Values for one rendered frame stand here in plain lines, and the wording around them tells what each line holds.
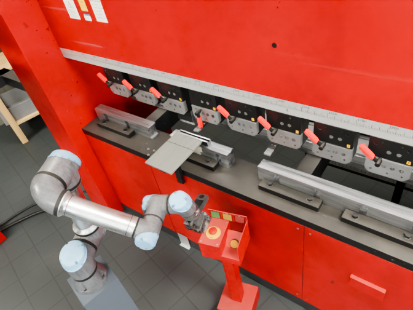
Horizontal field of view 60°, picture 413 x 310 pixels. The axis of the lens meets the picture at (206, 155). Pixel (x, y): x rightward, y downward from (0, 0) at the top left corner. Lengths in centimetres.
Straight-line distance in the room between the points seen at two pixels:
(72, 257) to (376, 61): 133
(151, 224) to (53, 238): 195
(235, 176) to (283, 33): 84
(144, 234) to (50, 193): 35
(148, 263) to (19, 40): 164
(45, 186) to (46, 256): 181
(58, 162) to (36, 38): 103
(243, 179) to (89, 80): 124
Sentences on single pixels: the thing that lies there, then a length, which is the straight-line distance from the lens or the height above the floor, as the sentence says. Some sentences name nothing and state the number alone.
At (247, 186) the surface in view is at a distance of 178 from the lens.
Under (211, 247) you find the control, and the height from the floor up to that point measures 77.
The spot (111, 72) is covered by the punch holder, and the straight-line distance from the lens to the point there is 203.
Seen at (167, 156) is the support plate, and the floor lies 100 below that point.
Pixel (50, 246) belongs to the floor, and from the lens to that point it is 315.
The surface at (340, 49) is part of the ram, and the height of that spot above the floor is 164.
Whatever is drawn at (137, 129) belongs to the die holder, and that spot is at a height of 92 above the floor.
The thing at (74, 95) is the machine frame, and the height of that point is 110.
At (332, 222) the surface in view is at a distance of 165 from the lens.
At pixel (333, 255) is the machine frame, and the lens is 177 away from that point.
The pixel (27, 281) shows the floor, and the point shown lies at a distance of 307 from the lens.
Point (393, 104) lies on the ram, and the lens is 125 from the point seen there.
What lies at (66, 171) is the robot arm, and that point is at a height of 138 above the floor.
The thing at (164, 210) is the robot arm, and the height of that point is 119.
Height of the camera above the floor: 220
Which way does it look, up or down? 42 degrees down
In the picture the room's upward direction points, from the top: 13 degrees counter-clockwise
